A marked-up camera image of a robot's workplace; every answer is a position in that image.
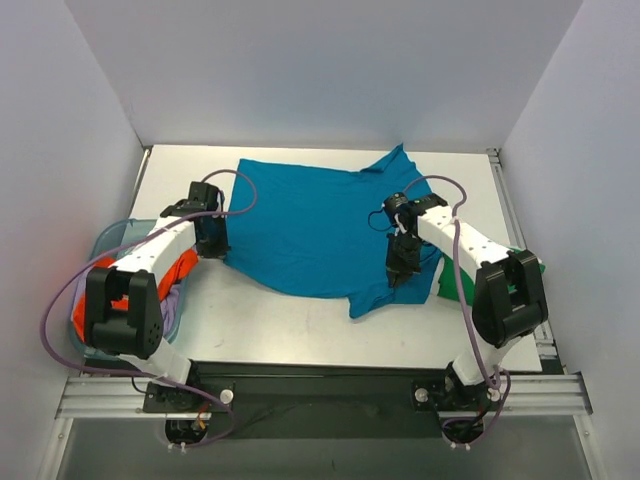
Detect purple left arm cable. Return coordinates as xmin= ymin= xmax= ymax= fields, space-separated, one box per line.
xmin=39 ymin=168 xmax=259 ymax=449

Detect clear blue plastic bin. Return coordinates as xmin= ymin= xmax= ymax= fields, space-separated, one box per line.
xmin=69 ymin=219 xmax=189 ymax=361

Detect teal blue t shirt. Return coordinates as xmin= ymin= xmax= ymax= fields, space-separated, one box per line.
xmin=225 ymin=146 xmax=441 ymax=319

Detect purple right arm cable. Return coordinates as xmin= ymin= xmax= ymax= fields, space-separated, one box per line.
xmin=402 ymin=174 xmax=512 ymax=447

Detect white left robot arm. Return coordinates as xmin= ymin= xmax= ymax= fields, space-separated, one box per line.
xmin=73 ymin=182 xmax=230 ymax=412

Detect orange t shirt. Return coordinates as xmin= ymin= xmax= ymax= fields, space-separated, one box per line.
xmin=71 ymin=249 xmax=198 ymax=341

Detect lavender t shirt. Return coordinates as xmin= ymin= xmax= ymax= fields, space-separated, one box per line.
xmin=161 ymin=283 xmax=186 ymax=343

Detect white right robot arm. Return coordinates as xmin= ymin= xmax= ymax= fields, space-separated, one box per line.
xmin=381 ymin=192 xmax=548 ymax=408

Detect aluminium frame rail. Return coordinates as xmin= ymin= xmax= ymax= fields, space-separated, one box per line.
xmin=57 ymin=145 xmax=591 ymax=420

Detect green folded t shirt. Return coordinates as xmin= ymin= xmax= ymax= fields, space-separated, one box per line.
xmin=420 ymin=247 xmax=546 ymax=306

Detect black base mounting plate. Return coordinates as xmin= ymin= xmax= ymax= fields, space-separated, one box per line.
xmin=134 ymin=362 xmax=501 ymax=442

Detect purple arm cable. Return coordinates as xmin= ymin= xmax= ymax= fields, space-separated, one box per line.
xmin=402 ymin=174 xmax=512 ymax=447
xmin=39 ymin=168 xmax=259 ymax=449

